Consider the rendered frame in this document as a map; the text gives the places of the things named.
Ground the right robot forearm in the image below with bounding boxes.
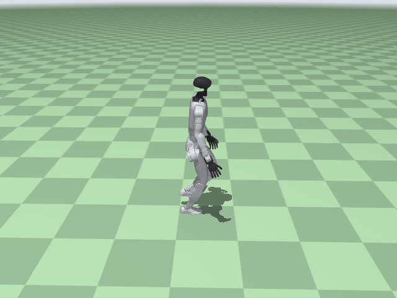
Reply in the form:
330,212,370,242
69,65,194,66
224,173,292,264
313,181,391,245
197,134,212,163

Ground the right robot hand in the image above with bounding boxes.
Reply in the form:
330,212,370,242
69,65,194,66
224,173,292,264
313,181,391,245
204,156,222,178

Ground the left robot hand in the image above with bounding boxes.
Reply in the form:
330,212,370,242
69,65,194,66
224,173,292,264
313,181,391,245
205,130,218,149

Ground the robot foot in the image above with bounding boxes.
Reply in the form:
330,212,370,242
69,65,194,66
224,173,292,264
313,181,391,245
179,189,191,196
180,207,202,214

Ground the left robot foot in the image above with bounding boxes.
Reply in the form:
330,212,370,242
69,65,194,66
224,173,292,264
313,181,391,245
179,189,191,196

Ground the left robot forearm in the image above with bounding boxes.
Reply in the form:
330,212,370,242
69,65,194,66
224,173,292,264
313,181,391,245
202,125,208,137

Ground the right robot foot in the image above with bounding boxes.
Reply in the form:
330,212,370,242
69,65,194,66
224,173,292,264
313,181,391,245
180,207,202,214

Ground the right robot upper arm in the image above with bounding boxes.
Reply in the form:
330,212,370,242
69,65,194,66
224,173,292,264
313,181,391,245
194,106,204,141

